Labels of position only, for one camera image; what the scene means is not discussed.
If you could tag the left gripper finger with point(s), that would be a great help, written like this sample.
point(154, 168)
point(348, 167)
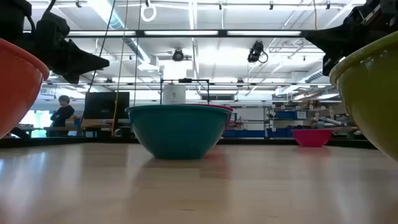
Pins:
point(79, 62)

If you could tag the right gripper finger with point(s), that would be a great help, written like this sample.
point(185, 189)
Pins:
point(335, 43)

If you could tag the orange plastic bowl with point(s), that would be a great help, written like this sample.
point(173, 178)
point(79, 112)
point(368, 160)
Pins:
point(17, 87)

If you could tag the yellow plastic bowl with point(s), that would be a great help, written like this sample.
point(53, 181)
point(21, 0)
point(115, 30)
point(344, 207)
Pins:
point(373, 99)

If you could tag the small pink plastic bowl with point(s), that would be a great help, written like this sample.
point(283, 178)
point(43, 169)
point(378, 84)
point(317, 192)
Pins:
point(311, 137)

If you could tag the teal plastic bowl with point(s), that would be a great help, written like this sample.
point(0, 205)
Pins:
point(177, 130)

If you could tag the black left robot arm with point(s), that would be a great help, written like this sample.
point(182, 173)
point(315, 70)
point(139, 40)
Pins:
point(12, 18)

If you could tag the black monitor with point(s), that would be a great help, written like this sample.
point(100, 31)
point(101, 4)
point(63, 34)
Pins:
point(105, 105)

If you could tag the person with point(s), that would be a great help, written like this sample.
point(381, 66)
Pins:
point(63, 115)

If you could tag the blue storage bin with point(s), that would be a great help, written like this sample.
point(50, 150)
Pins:
point(287, 114)

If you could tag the round black ceiling fixture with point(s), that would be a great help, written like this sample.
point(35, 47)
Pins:
point(178, 55)

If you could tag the white cylinder tank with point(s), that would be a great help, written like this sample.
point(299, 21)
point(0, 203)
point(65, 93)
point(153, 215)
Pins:
point(174, 94)

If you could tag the blue cabinet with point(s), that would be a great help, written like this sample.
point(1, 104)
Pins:
point(248, 133)

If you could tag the red plastic bowl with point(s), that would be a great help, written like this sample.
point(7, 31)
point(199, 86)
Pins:
point(225, 108)

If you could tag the black overhead frame beam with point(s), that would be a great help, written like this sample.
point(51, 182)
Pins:
point(140, 33)

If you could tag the black overhead camera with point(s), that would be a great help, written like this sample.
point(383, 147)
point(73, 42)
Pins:
point(256, 51)

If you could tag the black aluminium table frame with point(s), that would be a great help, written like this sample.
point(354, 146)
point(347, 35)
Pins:
point(93, 142)

